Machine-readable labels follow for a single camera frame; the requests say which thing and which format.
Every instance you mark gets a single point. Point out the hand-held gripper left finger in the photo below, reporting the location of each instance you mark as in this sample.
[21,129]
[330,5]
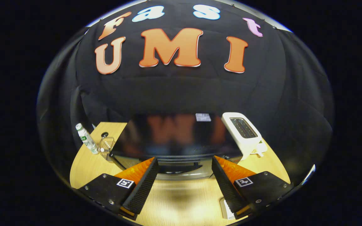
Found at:
[145,186]

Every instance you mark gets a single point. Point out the white rectangular plate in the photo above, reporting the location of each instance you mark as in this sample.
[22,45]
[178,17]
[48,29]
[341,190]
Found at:
[226,210]

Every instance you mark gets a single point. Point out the black toaster oven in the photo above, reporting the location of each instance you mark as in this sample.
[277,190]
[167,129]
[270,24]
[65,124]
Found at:
[174,138]

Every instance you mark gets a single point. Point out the white pop-up toaster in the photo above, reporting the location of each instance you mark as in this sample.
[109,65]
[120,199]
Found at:
[242,139]

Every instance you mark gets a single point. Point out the black backdrop cloth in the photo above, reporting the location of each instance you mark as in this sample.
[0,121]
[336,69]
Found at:
[294,94]

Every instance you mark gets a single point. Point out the small white dish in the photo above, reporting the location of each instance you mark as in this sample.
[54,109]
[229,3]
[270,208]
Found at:
[261,149]

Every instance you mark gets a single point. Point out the white plastic bottle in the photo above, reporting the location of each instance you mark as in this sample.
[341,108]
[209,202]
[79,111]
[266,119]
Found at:
[86,138]

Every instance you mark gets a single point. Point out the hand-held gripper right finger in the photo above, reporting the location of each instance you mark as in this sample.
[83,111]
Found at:
[225,186]

